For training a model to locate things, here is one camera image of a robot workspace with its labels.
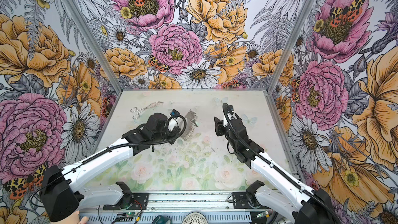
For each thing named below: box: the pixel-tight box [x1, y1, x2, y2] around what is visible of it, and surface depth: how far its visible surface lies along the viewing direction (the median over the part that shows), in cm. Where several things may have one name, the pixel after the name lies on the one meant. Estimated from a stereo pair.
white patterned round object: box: [181, 211, 209, 224], surface depth 69 cm
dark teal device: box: [151, 214, 173, 224], surface depth 65 cm
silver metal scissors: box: [130, 101, 165, 120], surface depth 112 cm
